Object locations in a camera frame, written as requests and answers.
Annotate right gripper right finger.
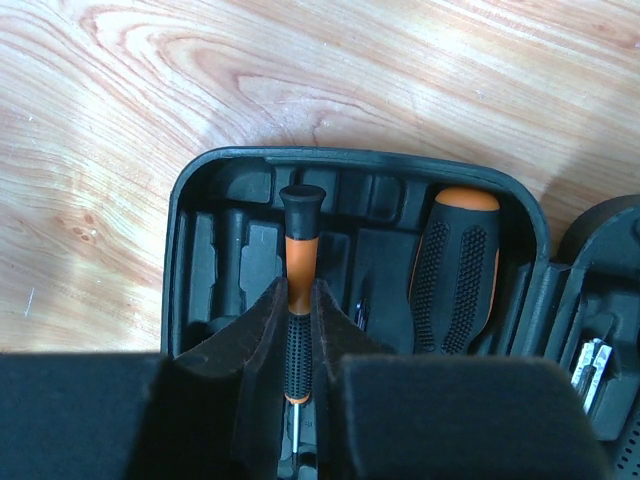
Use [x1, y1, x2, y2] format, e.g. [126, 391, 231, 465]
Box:
[312, 280, 610, 479]

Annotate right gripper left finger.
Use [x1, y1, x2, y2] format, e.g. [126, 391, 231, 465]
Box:
[1, 278, 287, 479]

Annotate black-handled screwdriver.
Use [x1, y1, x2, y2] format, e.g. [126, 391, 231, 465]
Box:
[408, 187, 500, 355]

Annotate black plastic tool case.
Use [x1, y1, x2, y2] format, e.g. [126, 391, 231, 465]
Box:
[161, 147, 639, 479]

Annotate silver metal file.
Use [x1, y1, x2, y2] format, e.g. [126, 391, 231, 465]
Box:
[571, 338, 613, 415]

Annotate orange-black precision screwdriver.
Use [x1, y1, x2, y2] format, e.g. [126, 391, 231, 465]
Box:
[280, 185, 326, 457]

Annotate orange-handled screwdriver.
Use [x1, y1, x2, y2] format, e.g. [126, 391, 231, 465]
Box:
[354, 297, 369, 331]

